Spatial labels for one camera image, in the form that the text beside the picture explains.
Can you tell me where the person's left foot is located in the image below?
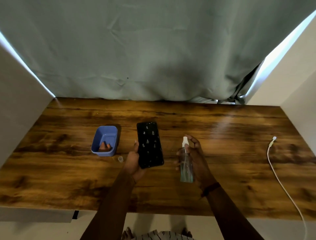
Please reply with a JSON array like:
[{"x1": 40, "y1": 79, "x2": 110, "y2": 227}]
[{"x1": 122, "y1": 227, "x2": 134, "y2": 240}]

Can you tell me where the clear spray bottle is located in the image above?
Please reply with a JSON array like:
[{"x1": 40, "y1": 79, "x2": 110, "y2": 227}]
[{"x1": 179, "y1": 136, "x2": 195, "y2": 183}]

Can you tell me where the blue plastic container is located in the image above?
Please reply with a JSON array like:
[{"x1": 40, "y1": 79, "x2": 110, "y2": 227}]
[{"x1": 91, "y1": 126, "x2": 119, "y2": 157}]

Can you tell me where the white striped shirt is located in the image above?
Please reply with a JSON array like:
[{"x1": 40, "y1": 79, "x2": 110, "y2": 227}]
[{"x1": 131, "y1": 230, "x2": 196, "y2": 240}]

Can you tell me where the black smartphone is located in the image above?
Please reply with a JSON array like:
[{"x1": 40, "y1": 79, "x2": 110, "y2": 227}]
[{"x1": 136, "y1": 121, "x2": 165, "y2": 169}]

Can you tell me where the red wrist band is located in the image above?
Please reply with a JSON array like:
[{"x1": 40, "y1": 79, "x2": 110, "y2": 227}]
[{"x1": 201, "y1": 182, "x2": 222, "y2": 198}]

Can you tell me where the grey-green curtain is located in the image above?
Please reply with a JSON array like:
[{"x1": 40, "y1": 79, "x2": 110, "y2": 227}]
[{"x1": 0, "y1": 0, "x2": 316, "y2": 105}]

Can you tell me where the orange cleaning cloth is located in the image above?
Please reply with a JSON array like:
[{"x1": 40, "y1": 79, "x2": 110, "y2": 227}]
[{"x1": 98, "y1": 141, "x2": 112, "y2": 152}]

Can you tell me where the white charging cable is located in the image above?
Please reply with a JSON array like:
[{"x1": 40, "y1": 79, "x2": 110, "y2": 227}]
[{"x1": 266, "y1": 136, "x2": 308, "y2": 240}]

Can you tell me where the person's right forearm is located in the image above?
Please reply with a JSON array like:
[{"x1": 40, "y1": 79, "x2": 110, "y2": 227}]
[{"x1": 205, "y1": 185, "x2": 265, "y2": 240}]

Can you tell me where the person's right hand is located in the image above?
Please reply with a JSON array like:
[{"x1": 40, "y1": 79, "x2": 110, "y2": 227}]
[{"x1": 173, "y1": 135, "x2": 219, "y2": 191}]

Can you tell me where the person's left hand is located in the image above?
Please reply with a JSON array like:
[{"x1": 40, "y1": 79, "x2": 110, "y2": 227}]
[{"x1": 122, "y1": 140, "x2": 148, "y2": 183}]

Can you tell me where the person's left forearm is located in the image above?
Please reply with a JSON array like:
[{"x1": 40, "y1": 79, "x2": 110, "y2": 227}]
[{"x1": 80, "y1": 170, "x2": 137, "y2": 240}]

